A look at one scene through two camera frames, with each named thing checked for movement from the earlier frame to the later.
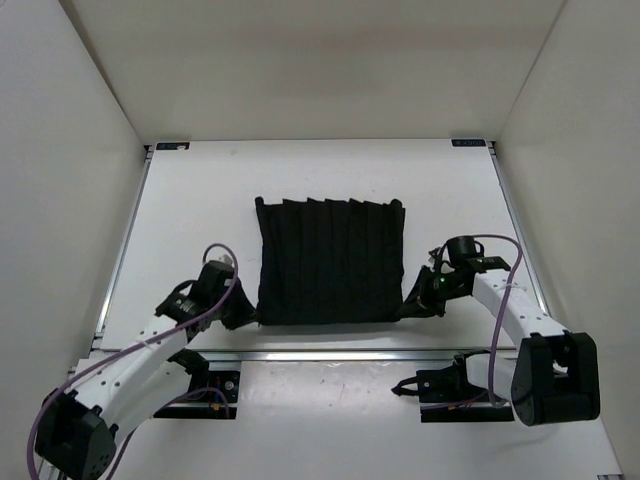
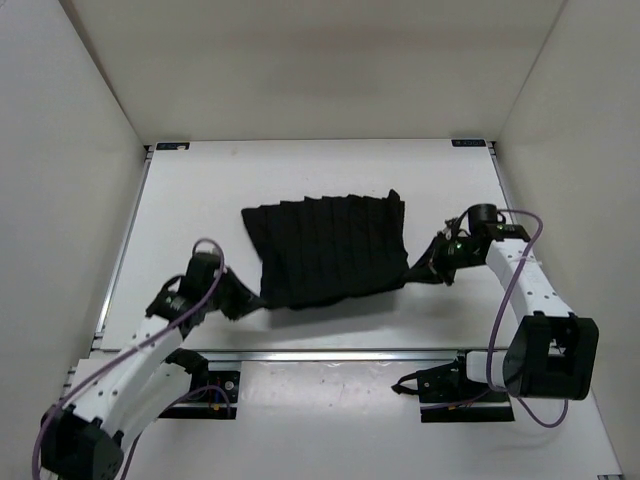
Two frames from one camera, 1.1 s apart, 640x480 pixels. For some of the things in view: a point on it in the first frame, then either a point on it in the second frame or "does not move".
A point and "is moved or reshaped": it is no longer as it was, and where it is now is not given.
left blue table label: [172, 145] does not move
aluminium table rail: [350, 355] does not move
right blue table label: [471, 142] does not move
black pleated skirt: [329, 261] is moved or reshaped
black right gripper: [420, 303] to [431, 268]
